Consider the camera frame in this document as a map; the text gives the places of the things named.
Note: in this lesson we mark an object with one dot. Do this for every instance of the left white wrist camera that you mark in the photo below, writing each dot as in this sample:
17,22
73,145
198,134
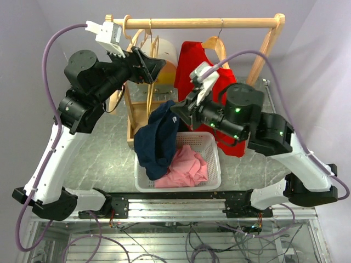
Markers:
108,36

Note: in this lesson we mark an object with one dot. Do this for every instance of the white plastic basket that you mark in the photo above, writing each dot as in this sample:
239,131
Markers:
202,143

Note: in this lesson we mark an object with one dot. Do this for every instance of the red t shirt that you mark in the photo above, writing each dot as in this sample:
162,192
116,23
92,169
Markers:
191,56

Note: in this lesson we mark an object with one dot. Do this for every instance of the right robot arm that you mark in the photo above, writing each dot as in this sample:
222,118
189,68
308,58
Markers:
241,118

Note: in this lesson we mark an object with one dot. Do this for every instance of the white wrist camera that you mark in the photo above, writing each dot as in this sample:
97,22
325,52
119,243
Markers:
108,36
204,77

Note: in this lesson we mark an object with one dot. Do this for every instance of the aluminium mounting rail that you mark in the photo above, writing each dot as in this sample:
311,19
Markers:
138,210

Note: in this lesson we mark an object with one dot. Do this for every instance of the wooden clothes rack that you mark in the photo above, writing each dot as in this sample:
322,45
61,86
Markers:
132,28

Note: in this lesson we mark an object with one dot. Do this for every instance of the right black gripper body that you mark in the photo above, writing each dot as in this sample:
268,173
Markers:
208,113

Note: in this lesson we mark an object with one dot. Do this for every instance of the pink t shirt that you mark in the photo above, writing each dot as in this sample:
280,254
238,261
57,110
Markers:
187,169

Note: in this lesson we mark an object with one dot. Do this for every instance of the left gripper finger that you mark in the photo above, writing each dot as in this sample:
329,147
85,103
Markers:
151,68
142,67

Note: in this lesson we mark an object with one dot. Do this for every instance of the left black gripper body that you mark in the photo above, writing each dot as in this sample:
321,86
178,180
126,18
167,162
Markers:
125,70

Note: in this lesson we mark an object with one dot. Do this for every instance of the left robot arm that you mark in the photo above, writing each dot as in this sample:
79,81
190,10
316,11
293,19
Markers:
92,83

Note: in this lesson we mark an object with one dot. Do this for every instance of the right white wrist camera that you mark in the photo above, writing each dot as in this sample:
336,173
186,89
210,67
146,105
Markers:
204,77

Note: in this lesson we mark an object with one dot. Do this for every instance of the navy blue t shirt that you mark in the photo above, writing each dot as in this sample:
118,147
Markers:
155,143

